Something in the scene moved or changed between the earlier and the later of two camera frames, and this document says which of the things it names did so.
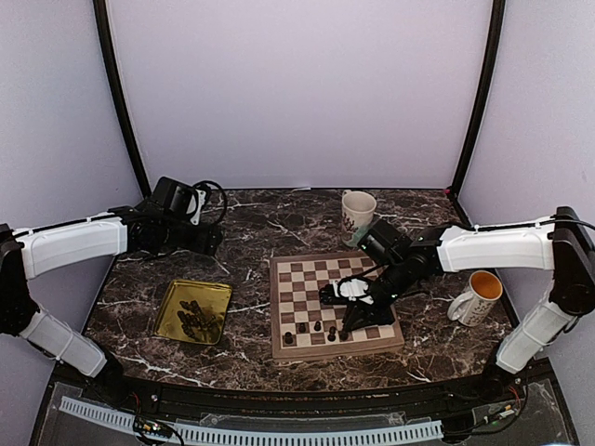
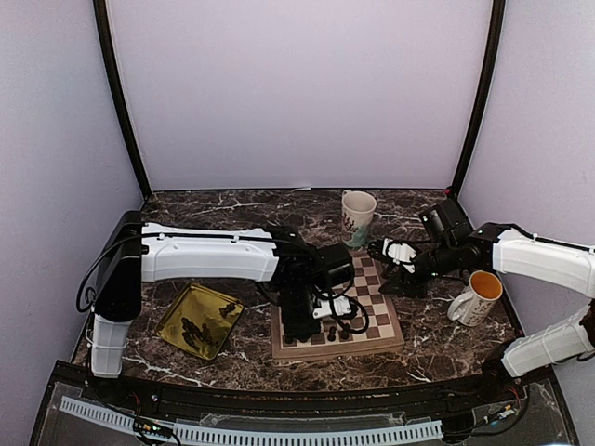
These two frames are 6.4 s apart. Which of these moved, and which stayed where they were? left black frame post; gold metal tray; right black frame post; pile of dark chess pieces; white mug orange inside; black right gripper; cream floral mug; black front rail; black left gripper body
Moved: pile of dark chess pieces; gold metal tray; black left gripper body; black right gripper
Stayed: left black frame post; white mug orange inside; cream floral mug; black front rail; right black frame post
